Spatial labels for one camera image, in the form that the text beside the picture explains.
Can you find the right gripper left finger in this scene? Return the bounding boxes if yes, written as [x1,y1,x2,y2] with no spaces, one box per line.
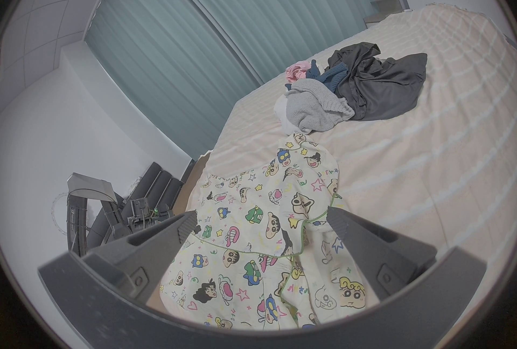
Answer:
[83,210,198,303]

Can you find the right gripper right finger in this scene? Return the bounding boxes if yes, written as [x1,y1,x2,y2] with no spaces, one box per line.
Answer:
[326,206,439,303]

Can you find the white printed pyjama top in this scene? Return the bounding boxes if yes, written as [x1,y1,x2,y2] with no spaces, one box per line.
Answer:
[159,131,370,330]

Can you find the pile of clothes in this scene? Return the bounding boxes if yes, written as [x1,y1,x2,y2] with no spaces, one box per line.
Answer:
[274,58,356,136]

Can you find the black padded sofa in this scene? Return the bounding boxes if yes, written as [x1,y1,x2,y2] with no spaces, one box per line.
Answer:
[132,161,193,215]

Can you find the bed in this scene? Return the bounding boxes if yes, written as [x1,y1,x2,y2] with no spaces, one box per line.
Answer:
[145,0,517,330]

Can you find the black garment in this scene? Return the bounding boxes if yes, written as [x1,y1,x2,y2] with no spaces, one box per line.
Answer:
[326,41,428,122]

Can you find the grey bedside table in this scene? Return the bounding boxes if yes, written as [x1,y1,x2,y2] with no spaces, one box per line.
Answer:
[363,0,401,29]

